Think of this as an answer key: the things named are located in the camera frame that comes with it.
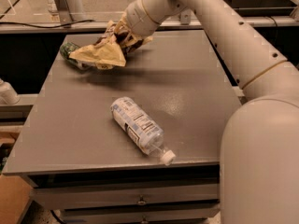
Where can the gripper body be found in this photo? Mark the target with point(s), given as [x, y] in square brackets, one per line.
[135, 12]

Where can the brown chip bag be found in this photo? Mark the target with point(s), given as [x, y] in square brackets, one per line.
[106, 53]

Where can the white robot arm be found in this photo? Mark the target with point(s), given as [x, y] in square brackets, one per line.
[259, 161]

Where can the green soda can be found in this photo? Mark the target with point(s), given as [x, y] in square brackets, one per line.
[66, 49]

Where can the clear plastic water bottle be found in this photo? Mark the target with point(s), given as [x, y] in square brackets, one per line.
[142, 129]

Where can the white pipe fitting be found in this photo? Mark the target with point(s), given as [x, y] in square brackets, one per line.
[7, 93]

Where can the grey drawer cabinet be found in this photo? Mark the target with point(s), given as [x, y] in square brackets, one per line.
[70, 138]

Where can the upper grey drawer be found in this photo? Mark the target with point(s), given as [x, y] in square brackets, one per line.
[97, 196]

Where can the grey drawer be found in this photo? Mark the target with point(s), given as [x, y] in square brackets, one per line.
[173, 213]
[97, 196]

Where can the lower grey drawer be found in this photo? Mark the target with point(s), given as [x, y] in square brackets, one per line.
[173, 213]

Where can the brown cardboard box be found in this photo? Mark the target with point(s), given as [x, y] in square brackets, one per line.
[14, 199]

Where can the grey metal rail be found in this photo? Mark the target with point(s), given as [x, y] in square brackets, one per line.
[78, 27]

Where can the right metal bracket post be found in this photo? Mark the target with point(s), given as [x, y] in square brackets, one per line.
[185, 17]

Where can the metal bracket post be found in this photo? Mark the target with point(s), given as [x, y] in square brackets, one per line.
[63, 11]
[185, 17]

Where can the left metal bracket post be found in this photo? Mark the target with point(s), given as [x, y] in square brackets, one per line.
[63, 11]

